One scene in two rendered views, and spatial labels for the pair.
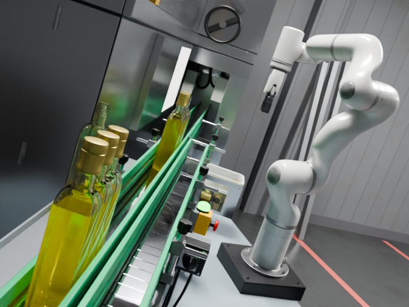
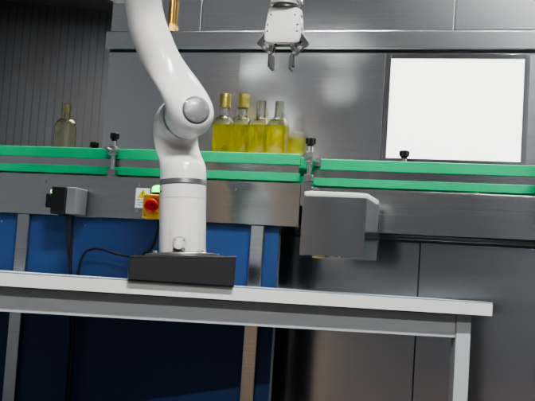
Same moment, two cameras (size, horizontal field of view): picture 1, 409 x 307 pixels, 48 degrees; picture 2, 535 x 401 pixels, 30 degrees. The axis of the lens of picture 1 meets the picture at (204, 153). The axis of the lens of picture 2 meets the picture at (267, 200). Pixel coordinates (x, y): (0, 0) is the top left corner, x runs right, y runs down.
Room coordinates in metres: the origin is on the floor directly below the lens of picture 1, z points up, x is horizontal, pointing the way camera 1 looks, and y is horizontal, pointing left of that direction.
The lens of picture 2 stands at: (2.47, -2.77, 0.76)
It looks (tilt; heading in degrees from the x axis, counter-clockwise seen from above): 5 degrees up; 104
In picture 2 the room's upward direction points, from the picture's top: 4 degrees clockwise
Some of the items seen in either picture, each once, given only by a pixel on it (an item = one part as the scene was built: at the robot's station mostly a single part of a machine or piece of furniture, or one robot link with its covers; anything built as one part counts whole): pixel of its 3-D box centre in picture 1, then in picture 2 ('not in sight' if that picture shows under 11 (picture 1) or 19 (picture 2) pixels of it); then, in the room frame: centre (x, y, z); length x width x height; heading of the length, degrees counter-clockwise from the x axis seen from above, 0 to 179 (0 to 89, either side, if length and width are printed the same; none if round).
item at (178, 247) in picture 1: (187, 256); not in sight; (0.82, -0.03, 1.11); 0.07 x 0.04 x 0.13; 89
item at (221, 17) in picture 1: (223, 24); not in sight; (2.69, 0.14, 1.66); 0.21 x 0.05 x 0.21; 89
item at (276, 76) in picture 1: (275, 81); (284, 25); (1.82, -0.17, 1.47); 0.10 x 0.07 x 0.11; 0
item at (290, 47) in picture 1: (289, 45); not in sight; (1.82, -0.17, 1.61); 0.09 x 0.08 x 0.13; 125
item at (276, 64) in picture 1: (280, 66); (286, 2); (1.82, -0.17, 1.53); 0.09 x 0.08 x 0.03; 0
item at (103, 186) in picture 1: (83, 219); not in sight; (0.65, 0.14, 1.19); 0.06 x 0.06 x 0.28; 89
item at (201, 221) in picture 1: (199, 220); (158, 208); (1.45, -0.06, 0.96); 0.07 x 0.07 x 0.07; 89
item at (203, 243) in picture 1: (192, 254); (68, 202); (1.16, -0.06, 0.96); 0.08 x 0.08 x 0.08; 89
